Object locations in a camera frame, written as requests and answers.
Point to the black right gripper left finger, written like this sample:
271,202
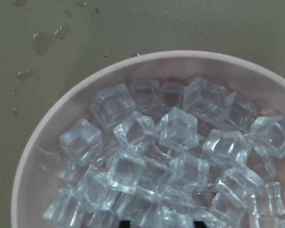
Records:
125,224

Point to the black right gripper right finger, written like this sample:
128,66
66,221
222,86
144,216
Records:
199,224

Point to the clear ice cubes pile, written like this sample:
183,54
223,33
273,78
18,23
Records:
164,154

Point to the pink bowl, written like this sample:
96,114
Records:
36,179

